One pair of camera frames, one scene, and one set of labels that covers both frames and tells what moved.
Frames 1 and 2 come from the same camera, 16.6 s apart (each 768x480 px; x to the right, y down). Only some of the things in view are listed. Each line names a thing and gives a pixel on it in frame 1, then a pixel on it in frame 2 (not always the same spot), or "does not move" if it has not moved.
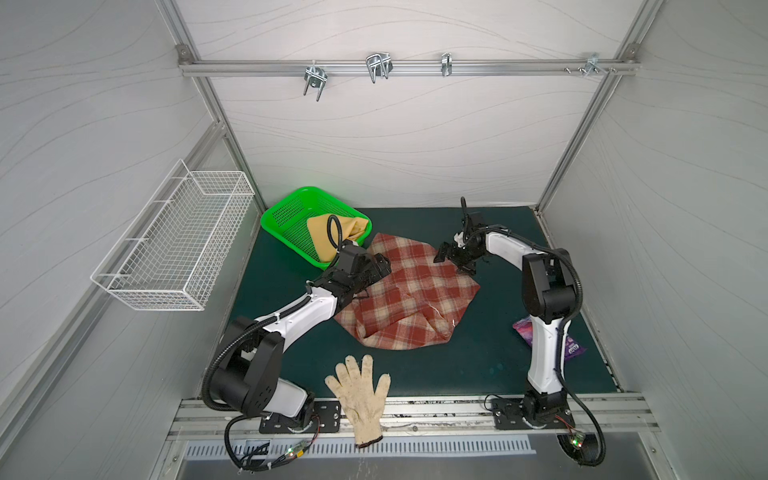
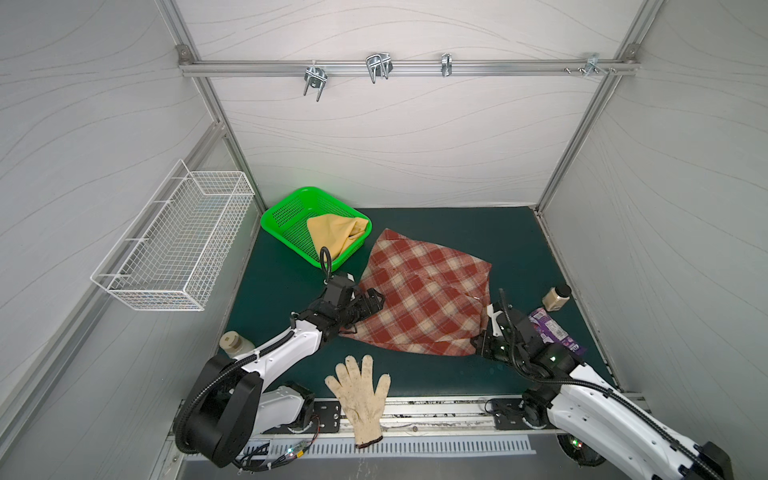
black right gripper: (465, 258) -> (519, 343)
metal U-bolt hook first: (313, 76) does not move
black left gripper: (373, 273) -> (366, 309)
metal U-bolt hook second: (379, 64) does not move
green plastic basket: (288, 219) does not move
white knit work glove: (361, 400) does not move
